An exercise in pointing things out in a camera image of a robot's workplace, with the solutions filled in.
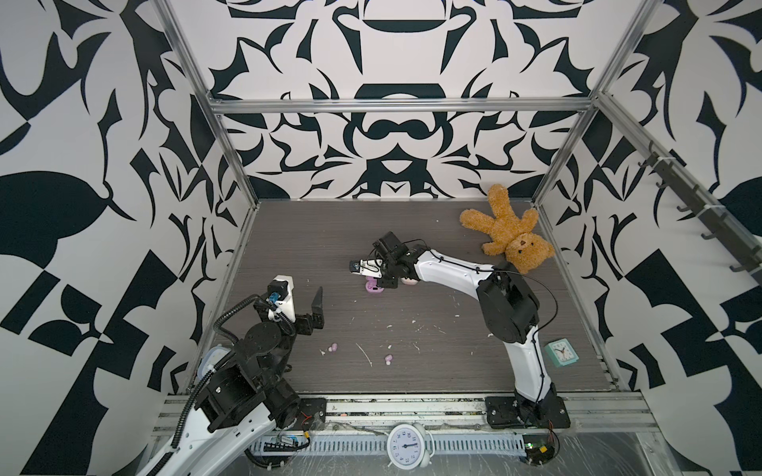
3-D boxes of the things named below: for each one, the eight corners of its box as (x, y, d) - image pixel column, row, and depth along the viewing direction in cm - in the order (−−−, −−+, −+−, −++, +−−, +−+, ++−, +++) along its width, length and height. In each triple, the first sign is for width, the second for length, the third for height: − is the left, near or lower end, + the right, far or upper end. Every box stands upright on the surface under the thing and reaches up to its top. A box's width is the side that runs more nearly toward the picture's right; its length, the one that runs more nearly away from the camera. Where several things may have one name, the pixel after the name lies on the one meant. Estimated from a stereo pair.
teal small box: (557, 368, 83) (562, 365, 81) (544, 346, 87) (549, 343, 85) (575, 362, 84) (581, 358, 82) (561, 341, 88) (566, 337, 86)
